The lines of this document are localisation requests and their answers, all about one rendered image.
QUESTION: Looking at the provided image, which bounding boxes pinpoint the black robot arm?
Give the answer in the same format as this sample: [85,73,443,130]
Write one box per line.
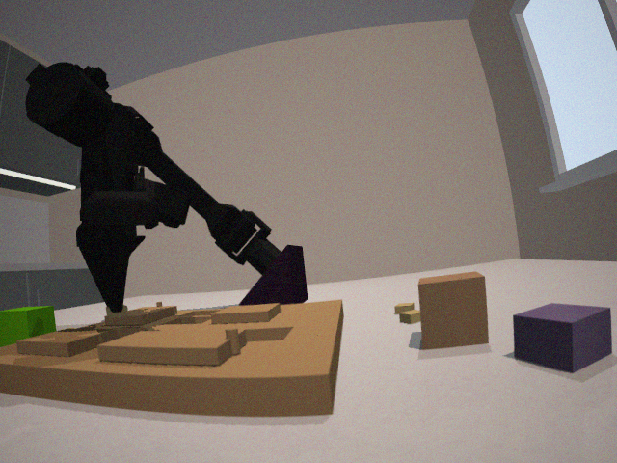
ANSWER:
[25,62,281,275]

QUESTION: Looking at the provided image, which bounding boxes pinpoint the tan puzzle board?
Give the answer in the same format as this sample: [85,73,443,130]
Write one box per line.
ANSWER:
[0,300,344,417]

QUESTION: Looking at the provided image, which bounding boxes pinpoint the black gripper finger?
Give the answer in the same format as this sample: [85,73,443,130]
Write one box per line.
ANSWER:
[81,235,146,313]
[79,245,109,307]

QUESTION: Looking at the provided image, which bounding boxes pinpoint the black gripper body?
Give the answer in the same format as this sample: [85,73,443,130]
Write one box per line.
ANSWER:
[76,150,159,247]

